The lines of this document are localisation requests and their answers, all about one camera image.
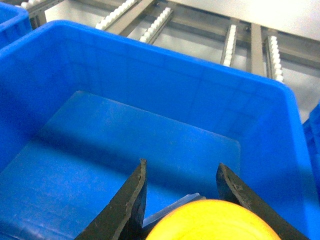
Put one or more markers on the yellow mushroom push button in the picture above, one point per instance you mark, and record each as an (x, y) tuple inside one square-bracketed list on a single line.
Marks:
[(212, 219)]

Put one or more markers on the blue plastic crate centre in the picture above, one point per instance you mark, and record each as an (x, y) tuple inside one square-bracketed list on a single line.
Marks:
[(79, 109)]

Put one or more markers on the blue plastic crate right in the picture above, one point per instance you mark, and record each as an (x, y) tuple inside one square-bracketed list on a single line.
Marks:
[(311, 128)]

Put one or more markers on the blue plastic crate left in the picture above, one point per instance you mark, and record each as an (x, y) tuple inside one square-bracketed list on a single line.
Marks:
[(14, 23)]

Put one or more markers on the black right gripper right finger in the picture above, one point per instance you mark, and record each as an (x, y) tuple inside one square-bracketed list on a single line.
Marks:
[(232, 189)]

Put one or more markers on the blue plastic crate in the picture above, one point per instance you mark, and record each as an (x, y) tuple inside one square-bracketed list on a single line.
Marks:
[(79, 109), (311, 128), (14, 23)]

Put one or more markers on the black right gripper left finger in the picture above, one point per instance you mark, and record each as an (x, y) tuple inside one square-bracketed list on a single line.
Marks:
[(122, 218)]

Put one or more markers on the metal roller rack frame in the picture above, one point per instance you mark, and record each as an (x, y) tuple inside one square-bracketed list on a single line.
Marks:
[(193, 31)]

